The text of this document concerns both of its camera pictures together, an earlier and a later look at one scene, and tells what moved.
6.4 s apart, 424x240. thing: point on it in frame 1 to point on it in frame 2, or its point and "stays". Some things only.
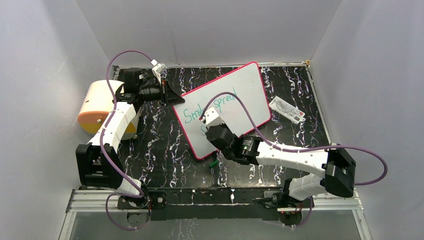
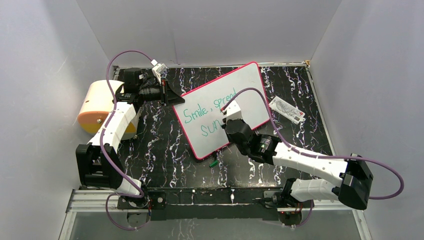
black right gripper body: (227, 155) to (242, 150)
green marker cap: (213, 163) stays
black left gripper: (172, 97) stays
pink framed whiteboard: (247, 84) stays
